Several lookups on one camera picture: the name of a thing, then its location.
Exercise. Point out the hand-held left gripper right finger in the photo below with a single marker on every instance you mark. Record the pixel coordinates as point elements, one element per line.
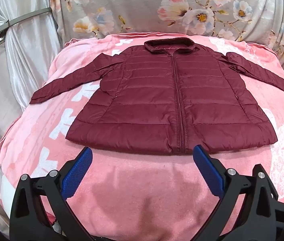
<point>208,170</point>

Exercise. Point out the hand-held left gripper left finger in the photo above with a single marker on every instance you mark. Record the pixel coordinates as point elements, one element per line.
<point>78,173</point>

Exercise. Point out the maroon puffer jacket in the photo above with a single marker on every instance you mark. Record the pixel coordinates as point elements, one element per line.
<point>144,93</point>

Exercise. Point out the pink printed blanket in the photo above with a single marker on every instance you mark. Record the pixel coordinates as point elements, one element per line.
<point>131,193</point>

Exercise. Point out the white satin curtain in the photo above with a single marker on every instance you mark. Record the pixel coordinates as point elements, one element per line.
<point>26,55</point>

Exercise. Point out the grey floral sheet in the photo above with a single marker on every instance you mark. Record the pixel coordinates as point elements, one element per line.
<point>131,5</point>

